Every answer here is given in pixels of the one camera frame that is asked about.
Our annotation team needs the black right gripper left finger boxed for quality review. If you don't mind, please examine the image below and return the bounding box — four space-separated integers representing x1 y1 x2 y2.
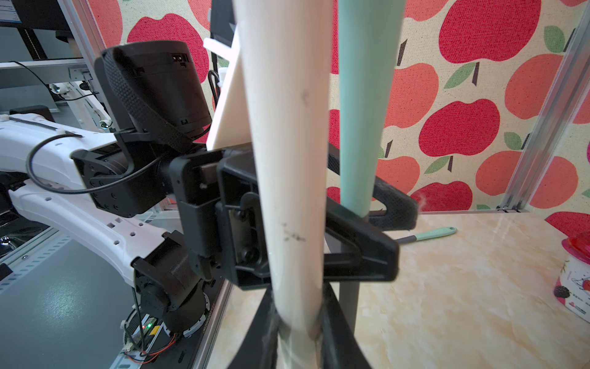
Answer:
228 288 279 369

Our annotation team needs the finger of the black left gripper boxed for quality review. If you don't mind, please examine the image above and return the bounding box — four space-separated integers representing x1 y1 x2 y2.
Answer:
326 142 419 232
324 198 400 282

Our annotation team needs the red lid small cup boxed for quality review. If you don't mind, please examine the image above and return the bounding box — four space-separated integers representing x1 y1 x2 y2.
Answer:
553 232 589 322

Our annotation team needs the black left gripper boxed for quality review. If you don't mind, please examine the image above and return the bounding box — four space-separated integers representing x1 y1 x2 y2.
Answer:
167 147 271 290

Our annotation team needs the white utensil rack stand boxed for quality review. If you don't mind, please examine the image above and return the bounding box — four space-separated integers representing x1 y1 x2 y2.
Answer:
234 1 333 368

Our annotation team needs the aluminium frame post left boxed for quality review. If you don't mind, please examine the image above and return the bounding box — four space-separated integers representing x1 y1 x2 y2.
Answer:
498 5 589 212

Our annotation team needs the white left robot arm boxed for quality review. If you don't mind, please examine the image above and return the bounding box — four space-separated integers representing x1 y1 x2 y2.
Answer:
1 40 418 334

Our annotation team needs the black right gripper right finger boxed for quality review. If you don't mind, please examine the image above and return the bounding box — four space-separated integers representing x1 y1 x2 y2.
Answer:
320 283 370 369

